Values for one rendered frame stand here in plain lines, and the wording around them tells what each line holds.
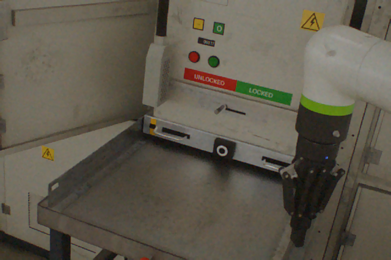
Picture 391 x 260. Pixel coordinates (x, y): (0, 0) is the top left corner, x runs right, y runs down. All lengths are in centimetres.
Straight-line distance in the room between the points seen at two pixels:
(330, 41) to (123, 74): 98
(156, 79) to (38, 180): 97
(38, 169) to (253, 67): 111
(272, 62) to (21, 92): 70
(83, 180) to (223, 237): 40
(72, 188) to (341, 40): 79
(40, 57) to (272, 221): 77
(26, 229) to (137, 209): 119
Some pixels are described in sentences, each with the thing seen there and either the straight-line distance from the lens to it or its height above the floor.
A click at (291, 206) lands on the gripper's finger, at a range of 99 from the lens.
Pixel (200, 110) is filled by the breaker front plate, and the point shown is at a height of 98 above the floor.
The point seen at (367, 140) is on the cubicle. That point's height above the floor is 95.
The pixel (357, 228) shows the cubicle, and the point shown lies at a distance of 178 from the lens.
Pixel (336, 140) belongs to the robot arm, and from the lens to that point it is 92.
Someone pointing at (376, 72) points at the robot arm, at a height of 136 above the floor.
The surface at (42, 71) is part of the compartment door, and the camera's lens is 153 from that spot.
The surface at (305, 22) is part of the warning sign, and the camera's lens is 138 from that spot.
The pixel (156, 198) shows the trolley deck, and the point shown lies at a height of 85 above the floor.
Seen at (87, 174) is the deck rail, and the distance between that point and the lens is 140.
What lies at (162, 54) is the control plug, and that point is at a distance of 142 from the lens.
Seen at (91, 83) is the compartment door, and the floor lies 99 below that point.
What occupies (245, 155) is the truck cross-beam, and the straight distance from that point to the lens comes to 152.
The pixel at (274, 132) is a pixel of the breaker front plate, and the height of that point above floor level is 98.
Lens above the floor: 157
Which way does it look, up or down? 25 degrees down
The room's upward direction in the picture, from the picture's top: 8 degrees clockwise
